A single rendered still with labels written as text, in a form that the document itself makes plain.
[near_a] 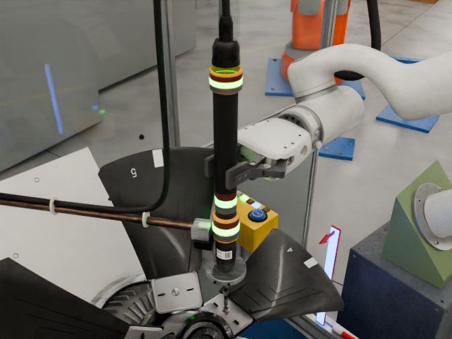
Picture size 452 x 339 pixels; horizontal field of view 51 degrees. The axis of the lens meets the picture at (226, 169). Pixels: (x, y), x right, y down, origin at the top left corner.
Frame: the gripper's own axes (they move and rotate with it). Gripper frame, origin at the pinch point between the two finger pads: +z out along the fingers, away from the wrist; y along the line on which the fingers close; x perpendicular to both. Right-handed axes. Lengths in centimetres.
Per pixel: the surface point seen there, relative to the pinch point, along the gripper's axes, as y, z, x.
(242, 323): -3.7, -0.8, -32.0
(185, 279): 5.2, 4.9, -23.4
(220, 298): 3.4, -2.1, -32.1
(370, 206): 68, -197, -150
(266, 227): 21, -36, -45
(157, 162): 18.9, -0.9, -7.7
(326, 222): 78, -163, -150
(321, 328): -1, -34, -65
